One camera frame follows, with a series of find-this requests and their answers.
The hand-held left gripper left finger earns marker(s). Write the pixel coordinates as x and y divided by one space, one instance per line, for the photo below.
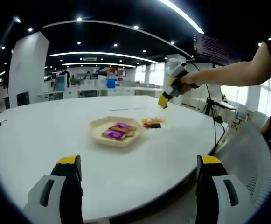
65 186

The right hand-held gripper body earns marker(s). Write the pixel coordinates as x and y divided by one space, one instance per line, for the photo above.
177 67

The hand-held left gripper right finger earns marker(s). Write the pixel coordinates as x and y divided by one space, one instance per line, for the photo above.
208 186

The pile of food snacks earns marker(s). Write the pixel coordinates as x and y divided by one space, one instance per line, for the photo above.
152 124

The purple food snack packet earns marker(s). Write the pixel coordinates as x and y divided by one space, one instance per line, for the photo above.
113 135
123 126

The brown food snack bar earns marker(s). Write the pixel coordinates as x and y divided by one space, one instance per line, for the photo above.
129 133
114 128

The beige hexagonal food container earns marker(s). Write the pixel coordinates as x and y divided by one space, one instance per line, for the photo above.
98 130

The person's right hand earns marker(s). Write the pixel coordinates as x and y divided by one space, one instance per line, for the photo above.
191 79

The black monitor stand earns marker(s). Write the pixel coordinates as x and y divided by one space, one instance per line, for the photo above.
211 107

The dark computer monitor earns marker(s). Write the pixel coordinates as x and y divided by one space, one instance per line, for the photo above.
214 47

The long white counter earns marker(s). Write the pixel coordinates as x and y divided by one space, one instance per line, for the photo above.
126 91

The white mesh office chair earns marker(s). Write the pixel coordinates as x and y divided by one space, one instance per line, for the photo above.
242 151

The black power adapter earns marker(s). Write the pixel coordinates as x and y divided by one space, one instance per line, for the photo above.
218 119

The grey laptop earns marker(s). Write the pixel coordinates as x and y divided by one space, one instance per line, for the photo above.
227 105

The blue storage box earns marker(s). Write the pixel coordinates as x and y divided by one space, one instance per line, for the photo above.
111 83

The black office chair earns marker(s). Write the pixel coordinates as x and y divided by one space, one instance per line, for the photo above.
22 99

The white machine teal panel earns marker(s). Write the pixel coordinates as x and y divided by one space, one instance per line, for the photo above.
61 82

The white square pillar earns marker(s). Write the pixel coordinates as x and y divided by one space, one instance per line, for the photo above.
28 67

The red and blue wall banner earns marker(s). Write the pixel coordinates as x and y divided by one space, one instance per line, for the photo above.
112 71

